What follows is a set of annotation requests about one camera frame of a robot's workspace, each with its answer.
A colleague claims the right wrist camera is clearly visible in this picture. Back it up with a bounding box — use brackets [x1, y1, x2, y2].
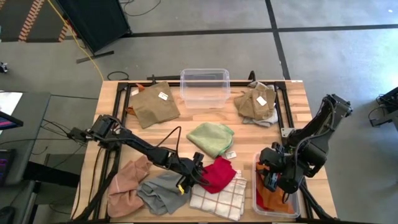
[259, 143, 280, 167]

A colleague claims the pink towel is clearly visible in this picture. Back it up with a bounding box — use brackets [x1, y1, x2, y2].
[107, 154, 153, 218]

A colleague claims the dark tablet screen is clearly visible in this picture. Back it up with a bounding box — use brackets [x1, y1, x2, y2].
[0, 149, 16, 187]

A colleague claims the khaki brown towel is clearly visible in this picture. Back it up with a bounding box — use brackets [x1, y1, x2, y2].
[131, 81, 181, 129]

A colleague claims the yellow cable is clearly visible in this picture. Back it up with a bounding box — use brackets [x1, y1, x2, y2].
[46, 0, 105, 82]

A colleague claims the white plaid towel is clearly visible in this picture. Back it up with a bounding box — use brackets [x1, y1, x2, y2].
[189, 169, 248, 222]

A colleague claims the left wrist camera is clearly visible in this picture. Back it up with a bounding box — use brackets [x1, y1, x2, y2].
[192, 151, 206, 166]

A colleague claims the tan towel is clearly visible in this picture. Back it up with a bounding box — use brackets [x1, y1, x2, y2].
[233, 82, 277, 121]

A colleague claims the laptop screen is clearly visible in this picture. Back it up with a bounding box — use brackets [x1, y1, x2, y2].
[0, 111, 24, 131]

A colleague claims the orange towel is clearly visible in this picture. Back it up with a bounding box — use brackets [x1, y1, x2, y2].
[126, 83, 146, 116]
[255, 163, 295, 214]

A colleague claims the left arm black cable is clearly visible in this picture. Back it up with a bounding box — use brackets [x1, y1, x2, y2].
[154, 126, 183, 156]

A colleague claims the black floor cable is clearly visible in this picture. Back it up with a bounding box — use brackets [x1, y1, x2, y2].
[106, 70, 130, 82]
[119, 0, 162, 17]

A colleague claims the grey diamond-patterned towel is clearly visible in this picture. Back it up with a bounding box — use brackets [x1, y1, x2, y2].
[242, 81, 279, 128]

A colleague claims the grey desk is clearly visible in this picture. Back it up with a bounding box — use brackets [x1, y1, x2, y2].
[0, 91, 52, 187]

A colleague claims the dark orange-striped floor mat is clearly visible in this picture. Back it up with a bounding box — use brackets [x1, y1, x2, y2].
[0, 0, 72, 43]

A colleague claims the clear plastic storage bin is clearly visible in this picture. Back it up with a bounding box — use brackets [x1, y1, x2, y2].
[252, 152, 301, 218]
[179, 68, 231, 109]

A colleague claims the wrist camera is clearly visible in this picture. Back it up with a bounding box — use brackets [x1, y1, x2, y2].
[259, 143, 280, 167]
[192, 151, 206, 166]

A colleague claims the black aluminium table frame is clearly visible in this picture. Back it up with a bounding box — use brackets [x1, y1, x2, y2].
[72, 79, 338, 223]

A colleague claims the light green microfiber towel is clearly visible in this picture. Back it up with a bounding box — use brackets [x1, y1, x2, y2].
[186, 122, 237, 159]

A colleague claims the black equipment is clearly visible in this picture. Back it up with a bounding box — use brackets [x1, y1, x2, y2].
[368, 86, 398, 129]

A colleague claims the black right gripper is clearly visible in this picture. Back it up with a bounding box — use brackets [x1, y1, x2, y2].
[264, 149, 304, 194]

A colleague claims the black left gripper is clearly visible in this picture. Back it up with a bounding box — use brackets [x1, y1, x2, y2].
[173, 154, 211, 195]

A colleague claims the black divider panel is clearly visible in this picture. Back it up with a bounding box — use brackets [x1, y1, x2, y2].
[55, 0, 132, 64]

